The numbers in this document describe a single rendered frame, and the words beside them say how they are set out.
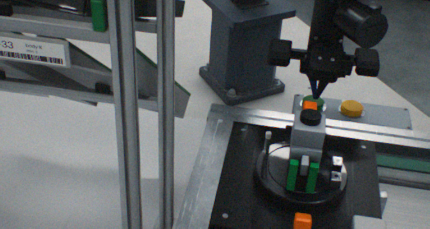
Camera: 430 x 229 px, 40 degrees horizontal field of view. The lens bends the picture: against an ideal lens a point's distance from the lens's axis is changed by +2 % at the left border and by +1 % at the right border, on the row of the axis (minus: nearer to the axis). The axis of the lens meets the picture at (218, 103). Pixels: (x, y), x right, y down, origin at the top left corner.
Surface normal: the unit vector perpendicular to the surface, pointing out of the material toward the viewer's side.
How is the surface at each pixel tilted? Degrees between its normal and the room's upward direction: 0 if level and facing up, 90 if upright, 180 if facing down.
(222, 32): 88
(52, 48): 90
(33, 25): 90
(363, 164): 0
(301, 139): 90
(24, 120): 0
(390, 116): 0
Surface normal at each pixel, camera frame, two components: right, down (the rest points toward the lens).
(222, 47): -0.88, 0.23
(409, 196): 0.05, -0.81
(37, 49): -0.16, 0.57
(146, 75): 0.94, 0.23
